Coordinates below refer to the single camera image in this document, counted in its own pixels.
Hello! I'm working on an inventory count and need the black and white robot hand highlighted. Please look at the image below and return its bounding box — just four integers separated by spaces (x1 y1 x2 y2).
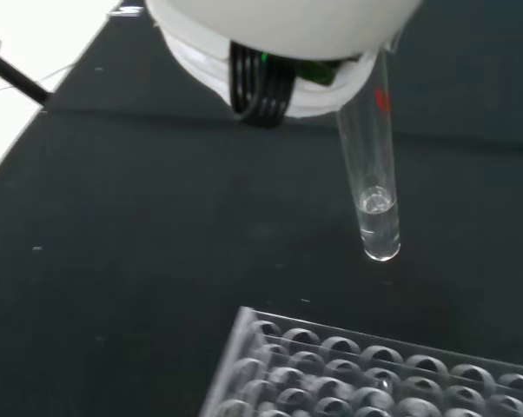
142 0 423 129

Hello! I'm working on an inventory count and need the clear plastic test tube rack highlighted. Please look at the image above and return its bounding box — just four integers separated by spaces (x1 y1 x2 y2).
199 305 523 417

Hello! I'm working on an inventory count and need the black bench cloth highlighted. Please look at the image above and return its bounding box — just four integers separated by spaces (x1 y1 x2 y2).
0 0 523 417

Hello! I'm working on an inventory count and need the black tripod leg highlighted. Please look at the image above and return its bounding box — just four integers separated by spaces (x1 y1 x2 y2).
0 27 50 106

